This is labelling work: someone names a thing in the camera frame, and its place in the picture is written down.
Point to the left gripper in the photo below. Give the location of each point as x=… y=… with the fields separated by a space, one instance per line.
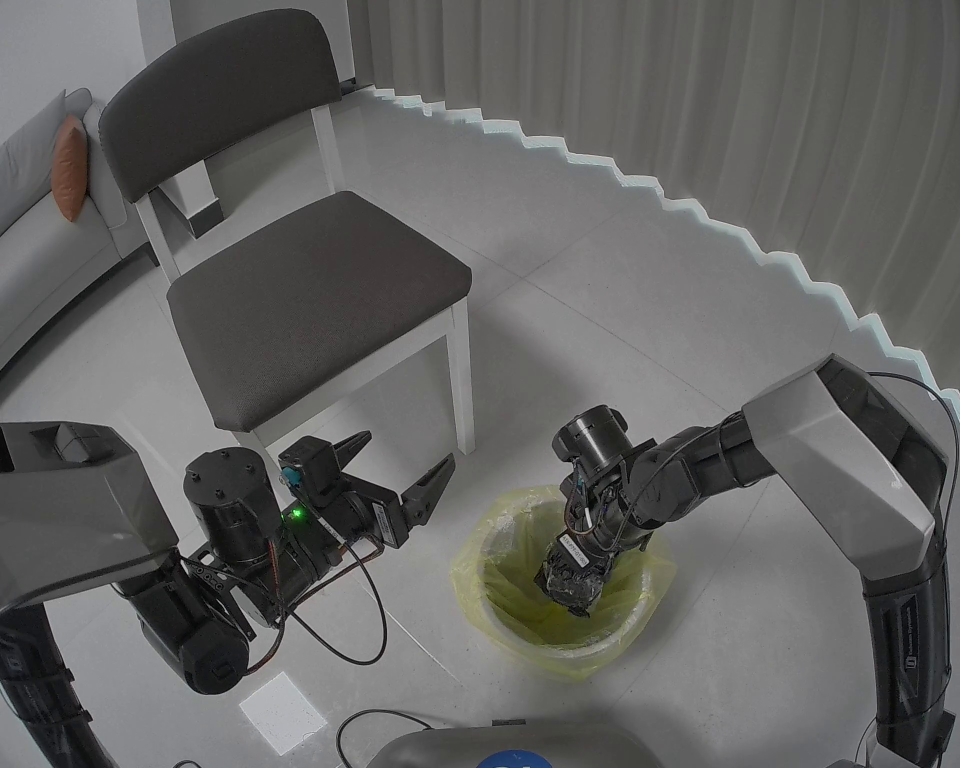
x=375 y=514

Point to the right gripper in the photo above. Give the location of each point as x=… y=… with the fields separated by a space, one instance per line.
x=600 y=544

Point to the black plastic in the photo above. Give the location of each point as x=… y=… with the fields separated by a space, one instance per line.
x=570 y=596

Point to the yellow plastic bag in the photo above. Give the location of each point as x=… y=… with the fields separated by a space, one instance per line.
x=510 y=592

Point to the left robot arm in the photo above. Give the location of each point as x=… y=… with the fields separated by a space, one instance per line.
x=67 y=510

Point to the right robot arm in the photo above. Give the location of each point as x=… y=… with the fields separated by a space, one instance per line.
x=825 y=435

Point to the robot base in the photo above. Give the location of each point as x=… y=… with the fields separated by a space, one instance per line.
x=450 y=750

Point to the white trash bin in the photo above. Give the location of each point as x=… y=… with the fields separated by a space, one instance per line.
x=562 y=651

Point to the dark grey white chair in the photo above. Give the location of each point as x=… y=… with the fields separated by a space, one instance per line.
x=300 y=300

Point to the pale grey sofa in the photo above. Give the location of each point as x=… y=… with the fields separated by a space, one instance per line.
x=45 y=270

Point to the orange cushion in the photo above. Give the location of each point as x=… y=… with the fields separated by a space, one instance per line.
x=71 y=172

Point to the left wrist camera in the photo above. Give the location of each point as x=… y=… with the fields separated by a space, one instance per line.
x=311 y=469

